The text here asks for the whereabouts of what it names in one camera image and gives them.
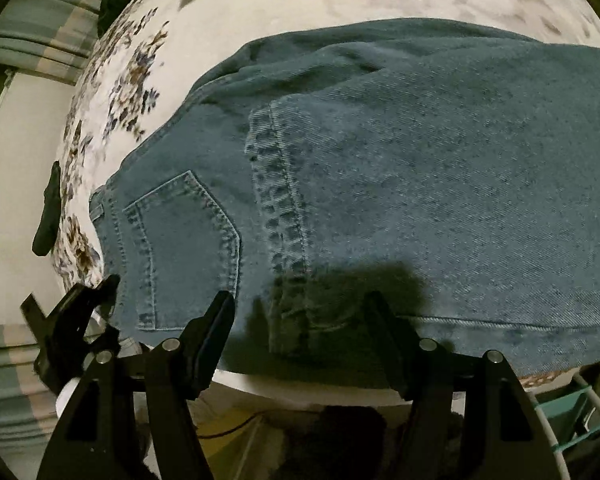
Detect striped green cloth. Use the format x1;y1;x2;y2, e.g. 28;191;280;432
0;0;104;86
0;324;81;461

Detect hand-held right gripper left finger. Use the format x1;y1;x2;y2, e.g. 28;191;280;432
36;290;237;480

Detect black cloth piece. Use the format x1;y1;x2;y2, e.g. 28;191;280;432
32;161;64;256

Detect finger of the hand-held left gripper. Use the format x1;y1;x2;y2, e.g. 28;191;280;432
44;274;122;347

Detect teal wire basket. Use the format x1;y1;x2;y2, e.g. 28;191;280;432
530;370;600;461

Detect dark cable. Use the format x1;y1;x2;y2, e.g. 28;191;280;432
200;409;263;442

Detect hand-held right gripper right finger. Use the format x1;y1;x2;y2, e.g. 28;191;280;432
362;290;572;480

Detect floral bed sheet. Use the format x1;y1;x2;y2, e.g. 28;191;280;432
50;0;600;392

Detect blue denim pants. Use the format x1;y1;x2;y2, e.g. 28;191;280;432
89;18;600;391

